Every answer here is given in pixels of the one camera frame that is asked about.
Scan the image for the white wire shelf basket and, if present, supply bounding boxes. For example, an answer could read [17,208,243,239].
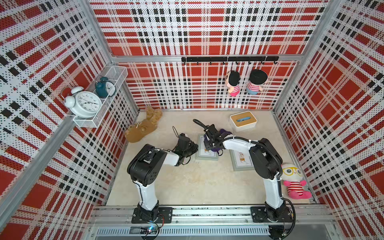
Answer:
[65,66,128,128]

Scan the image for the green picture frame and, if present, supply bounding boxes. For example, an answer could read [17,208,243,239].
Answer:
[196,134,219,161]
[230,150,255,172]

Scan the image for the white alarm clock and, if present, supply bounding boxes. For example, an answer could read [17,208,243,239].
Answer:
[65,86,102,119]

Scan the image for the doll with pink clothes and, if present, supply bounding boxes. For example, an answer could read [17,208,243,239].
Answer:
[225,71,240,97]

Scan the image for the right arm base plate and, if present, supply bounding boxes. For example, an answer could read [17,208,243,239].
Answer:
[250,205,293,223]

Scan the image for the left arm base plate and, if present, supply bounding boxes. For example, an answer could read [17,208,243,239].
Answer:
[131,206,173,224]

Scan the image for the doll with blue clothes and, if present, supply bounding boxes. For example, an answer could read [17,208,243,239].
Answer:
[246,69,268,95]

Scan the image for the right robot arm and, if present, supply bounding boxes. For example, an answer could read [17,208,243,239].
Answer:
[203,125,286,215]

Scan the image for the white pink plush toy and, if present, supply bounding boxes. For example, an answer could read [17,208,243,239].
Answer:
[282,163,312,200]

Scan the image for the black hook rail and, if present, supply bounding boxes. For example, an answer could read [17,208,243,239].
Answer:
[181,56,280,63]

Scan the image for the green circuit board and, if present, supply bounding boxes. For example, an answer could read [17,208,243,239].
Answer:
[140,226,158,235]

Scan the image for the teal alarm clock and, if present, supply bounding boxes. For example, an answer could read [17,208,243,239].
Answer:
[95,77,117,99]

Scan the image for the purple cloth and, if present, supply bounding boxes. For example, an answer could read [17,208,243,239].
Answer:
[203,128,233,153]

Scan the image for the white tissue box wooden lid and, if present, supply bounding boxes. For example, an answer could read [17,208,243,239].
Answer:
[229,111,258,132]

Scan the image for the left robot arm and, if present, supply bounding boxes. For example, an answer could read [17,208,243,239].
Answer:
[127,134,199,219]

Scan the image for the brown plush toy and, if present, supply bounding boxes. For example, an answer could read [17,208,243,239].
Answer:
[125,106,163,143]

